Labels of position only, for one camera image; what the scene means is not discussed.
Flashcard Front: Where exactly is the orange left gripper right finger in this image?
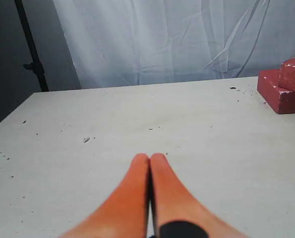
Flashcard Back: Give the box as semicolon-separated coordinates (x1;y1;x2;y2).
150;153;247;238

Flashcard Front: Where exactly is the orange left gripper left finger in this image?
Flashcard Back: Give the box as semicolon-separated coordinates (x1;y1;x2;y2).
61;154;149;238

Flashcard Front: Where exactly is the red brick back left base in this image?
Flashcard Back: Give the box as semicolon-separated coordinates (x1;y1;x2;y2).
257;69;295;115

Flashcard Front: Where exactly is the white backdrop cloth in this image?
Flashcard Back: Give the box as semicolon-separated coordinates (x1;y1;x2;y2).
54;0;295;88

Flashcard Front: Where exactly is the black stand pole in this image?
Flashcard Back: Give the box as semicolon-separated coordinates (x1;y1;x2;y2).
14;0;49;92

